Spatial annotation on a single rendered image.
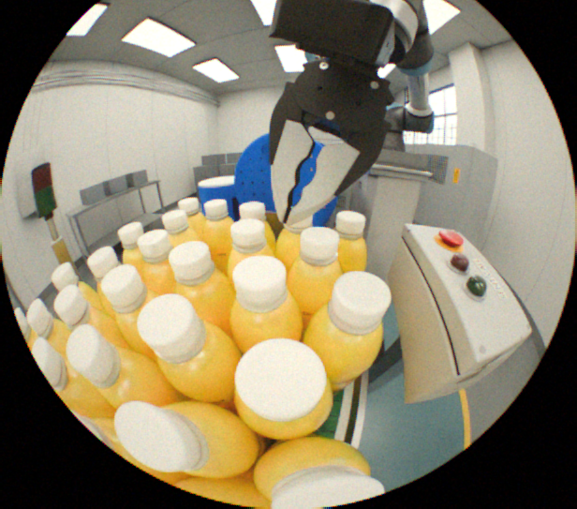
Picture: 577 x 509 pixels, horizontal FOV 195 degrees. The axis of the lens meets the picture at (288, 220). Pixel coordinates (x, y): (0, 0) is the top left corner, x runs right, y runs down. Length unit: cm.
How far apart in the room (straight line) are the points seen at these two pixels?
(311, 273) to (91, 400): 25
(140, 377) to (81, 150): 348
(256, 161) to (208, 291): 34
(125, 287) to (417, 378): 25
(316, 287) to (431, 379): 14
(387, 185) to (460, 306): 66
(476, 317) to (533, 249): 265
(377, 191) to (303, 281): 63
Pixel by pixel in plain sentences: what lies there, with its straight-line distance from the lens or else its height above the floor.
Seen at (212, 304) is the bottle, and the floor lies 106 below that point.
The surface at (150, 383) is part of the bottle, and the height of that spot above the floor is 106.
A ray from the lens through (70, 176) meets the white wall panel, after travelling 345.
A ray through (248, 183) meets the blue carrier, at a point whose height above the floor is 110.
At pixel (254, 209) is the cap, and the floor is 110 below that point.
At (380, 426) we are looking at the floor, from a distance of 129.
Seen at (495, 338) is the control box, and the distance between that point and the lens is 16.
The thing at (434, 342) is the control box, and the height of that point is 106.
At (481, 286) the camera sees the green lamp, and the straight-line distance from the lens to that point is 17.
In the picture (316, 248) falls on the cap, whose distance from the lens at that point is 16.
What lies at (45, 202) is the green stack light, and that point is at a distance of 47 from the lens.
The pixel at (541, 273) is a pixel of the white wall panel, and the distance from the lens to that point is 277.
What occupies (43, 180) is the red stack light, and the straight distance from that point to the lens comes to 47.
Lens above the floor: 118
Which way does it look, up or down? 24 degrees down
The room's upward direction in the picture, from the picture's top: straight up
